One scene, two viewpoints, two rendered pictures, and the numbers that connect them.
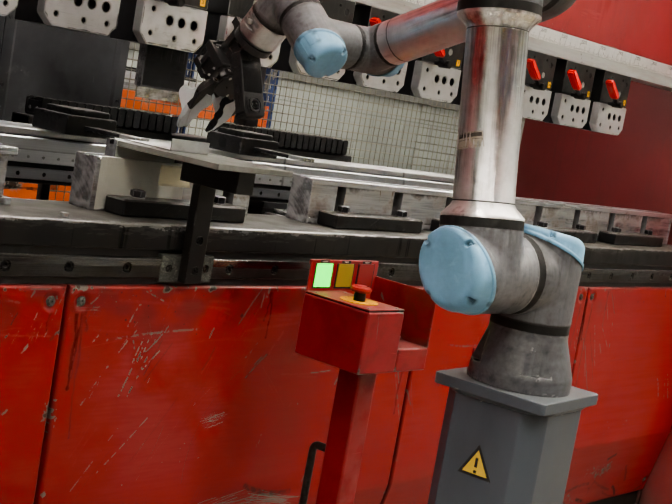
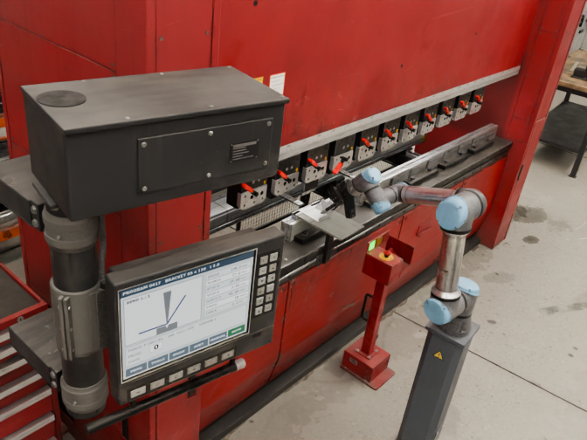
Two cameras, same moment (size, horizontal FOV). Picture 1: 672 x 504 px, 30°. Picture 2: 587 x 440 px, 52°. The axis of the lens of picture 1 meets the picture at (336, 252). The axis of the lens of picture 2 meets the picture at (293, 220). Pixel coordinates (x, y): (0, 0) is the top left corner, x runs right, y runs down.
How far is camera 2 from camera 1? 1.38 m
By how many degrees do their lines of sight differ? 23
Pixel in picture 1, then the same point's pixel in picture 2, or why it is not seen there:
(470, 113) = (444, 264)
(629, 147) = not seen: hidden behind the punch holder
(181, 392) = (322, 292)
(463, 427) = (434, 343)
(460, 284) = (438, 319)
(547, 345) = (465, 321)
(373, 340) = (392, 274)
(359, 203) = not seen: hidden behind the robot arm
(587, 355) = not seen: hidden behind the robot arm
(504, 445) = (449, 352)
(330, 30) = (385, 201)
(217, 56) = (337, 195)
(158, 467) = (315, 316)
